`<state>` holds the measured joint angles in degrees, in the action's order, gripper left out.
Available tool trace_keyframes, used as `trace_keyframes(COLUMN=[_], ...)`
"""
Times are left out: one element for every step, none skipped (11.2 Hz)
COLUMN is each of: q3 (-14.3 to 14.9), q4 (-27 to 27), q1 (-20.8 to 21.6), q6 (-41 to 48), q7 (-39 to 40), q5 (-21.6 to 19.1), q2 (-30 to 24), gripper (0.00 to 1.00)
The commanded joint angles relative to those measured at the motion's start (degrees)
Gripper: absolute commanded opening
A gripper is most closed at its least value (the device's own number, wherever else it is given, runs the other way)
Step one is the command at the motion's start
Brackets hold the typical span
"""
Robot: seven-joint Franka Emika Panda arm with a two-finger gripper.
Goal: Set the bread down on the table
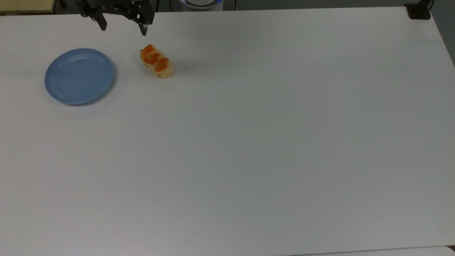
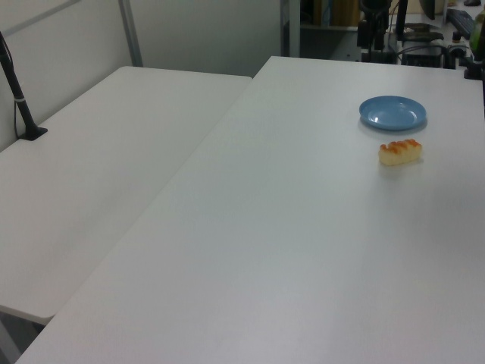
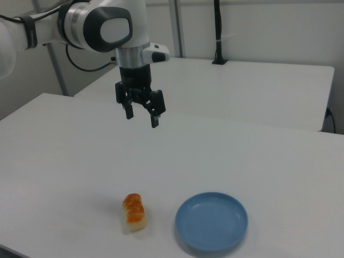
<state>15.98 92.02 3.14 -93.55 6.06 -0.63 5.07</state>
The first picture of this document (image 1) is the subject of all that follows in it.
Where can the blue round plate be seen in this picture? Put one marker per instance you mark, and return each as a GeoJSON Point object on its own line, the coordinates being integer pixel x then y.
{"type": "Point", "coordinates": [79, 76]}

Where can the orange glazed bread loaf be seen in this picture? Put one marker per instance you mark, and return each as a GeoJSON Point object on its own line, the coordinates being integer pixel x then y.
{"type": "Point", "coordinates": [156, 61]}

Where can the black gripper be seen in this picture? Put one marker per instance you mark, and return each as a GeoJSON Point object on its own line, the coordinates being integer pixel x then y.
{"type": "Point", "coordinates": [121, 6]}

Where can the black table clamp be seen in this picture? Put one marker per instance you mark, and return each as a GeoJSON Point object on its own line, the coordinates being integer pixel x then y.
{"type": "Point", "coordinates": [417, 12]}

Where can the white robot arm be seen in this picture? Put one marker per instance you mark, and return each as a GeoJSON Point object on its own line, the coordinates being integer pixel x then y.
{"type": "Point", "coordinates": [199, 4]}

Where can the beige wooden board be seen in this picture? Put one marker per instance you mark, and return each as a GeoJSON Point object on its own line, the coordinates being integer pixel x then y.
{"type": "Point", "coordinates": [25, 5]}

